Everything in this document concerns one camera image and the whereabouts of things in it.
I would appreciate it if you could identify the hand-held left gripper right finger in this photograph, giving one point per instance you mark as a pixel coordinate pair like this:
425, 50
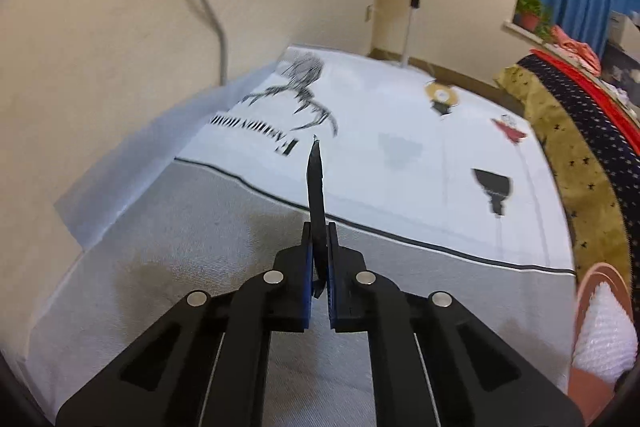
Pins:
331, 287

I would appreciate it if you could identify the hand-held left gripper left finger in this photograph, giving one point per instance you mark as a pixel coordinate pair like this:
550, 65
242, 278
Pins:
309, 279

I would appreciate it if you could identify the foam mesh sleeve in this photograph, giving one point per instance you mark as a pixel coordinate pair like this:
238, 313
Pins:
602, 337

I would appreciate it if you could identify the pink waste bin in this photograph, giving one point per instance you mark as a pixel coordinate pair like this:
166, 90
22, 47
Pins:
590, 387

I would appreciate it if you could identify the printed table cloth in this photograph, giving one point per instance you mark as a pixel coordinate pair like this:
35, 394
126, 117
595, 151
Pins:
400, 207

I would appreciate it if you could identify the translucent plastic sheet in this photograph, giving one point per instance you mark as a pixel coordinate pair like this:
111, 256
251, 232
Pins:
125, 172

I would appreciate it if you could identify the yellow star bed sheet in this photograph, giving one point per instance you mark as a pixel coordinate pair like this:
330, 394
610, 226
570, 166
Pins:
575, 167

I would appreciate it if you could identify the bed with star blanket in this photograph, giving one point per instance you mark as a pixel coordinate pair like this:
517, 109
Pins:
590, 122

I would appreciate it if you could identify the white window sill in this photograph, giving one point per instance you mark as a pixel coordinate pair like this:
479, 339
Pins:
515, 30

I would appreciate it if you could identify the red plush blanket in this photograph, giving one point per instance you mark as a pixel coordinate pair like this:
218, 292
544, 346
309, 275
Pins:
600, 97

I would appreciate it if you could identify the potted green plant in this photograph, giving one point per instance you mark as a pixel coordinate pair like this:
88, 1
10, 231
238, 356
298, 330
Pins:
530, 9

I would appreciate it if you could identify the pink folded clothes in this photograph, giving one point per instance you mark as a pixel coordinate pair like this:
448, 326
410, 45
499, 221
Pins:
575, 47

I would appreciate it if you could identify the clear lidded storage box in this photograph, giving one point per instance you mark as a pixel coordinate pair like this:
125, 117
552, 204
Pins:
625, 67

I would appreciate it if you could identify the beige storage box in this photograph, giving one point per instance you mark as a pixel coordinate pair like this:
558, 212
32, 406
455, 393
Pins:
622, 24

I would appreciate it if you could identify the white wall socket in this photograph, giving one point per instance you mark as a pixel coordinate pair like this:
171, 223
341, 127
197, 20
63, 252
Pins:
369, 12

